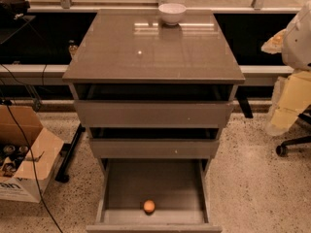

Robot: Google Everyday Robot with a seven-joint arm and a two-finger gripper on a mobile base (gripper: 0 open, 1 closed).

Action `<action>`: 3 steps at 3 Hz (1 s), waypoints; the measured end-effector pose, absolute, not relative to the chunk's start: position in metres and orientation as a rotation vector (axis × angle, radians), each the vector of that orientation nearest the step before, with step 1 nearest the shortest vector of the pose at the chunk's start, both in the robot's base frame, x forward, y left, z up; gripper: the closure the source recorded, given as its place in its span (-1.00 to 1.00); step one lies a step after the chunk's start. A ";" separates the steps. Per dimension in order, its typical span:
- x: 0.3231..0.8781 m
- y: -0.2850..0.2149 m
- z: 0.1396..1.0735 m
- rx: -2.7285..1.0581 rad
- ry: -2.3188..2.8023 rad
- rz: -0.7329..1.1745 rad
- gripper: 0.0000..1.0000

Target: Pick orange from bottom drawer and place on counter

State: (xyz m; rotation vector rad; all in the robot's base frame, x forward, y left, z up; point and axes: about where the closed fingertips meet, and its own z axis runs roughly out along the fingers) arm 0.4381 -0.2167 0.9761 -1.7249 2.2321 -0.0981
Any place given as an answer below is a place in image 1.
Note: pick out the orange fruit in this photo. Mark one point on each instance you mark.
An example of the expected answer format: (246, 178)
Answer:
(149, 206)

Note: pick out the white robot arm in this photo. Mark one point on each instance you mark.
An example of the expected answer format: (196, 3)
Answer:
(291, 95)

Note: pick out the grey drawer cabinet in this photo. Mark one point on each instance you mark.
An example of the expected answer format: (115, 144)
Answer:
(137, 47)

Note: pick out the grey middle drawer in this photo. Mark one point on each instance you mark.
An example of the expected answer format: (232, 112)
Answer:
(154, 142)

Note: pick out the grey drawer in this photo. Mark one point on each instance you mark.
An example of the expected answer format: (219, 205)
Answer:
(154, 105)
(177, 186)
(154, 142)

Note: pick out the grey top drawer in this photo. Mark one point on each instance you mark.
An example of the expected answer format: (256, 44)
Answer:
(154, 105)

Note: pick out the grey bottom drawer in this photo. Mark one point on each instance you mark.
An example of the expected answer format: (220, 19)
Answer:
(177, 186)

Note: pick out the black table leg right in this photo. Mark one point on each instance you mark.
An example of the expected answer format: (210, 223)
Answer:
(242, 98)

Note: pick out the black table leg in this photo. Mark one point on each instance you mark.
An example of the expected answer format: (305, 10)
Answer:
(242, 98)
(66, 153)

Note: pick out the white ceramic bowl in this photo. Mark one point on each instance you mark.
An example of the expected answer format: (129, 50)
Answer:
(171, 13)

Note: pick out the black table leg left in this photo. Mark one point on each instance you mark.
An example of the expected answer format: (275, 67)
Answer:
(66, 153)

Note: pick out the small bottle behind cabinet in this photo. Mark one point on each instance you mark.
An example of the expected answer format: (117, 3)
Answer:
(73, 47)

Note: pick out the black office chair base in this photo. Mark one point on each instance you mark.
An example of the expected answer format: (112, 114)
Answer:
(282, 150)

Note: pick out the brown cardboard box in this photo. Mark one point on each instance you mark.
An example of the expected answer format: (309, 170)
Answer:
(29, 152)

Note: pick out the black bag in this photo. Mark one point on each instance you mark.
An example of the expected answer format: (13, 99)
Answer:
(13, 9)

